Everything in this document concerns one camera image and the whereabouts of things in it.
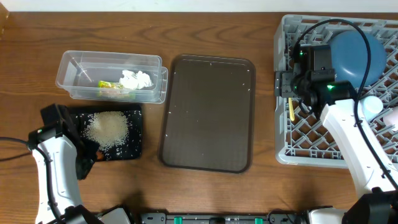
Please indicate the dark brown serving tray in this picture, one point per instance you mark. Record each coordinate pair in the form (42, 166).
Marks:
(209, 114)

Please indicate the grey dishwasher rack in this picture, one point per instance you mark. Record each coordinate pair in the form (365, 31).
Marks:
(305, 141)

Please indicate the orange carrot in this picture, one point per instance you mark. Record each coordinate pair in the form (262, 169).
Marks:
(99, 156)

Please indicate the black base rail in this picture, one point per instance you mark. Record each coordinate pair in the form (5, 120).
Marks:
(236, 218)

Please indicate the pink cup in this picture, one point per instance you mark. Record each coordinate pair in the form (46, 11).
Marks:
(391, 119)

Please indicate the pile of white rice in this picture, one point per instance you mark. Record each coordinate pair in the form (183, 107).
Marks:
(107, 129)

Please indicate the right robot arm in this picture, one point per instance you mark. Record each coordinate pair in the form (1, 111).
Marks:
(336, 105)

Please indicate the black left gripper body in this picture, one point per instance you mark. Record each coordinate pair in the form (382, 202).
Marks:
(84, 159)

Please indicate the green yellow snack wrapper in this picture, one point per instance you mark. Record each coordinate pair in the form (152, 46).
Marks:
(114, 90)

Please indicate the crumpled white tissue in bin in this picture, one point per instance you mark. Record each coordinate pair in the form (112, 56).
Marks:
(135, 81)

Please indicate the clear plastic waste bin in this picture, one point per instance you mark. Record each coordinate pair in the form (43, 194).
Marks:
(80, 71)

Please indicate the light blue cup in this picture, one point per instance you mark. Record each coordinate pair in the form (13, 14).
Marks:
(371, 106)

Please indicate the pale yellow spoon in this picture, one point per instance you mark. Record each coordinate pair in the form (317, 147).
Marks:
(291, 109)

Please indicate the dark blue plate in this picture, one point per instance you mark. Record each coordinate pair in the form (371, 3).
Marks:
(349, 58)

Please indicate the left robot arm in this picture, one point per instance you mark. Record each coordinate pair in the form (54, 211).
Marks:
(62, 160)

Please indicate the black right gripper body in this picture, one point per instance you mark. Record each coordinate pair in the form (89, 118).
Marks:
(290, 86)

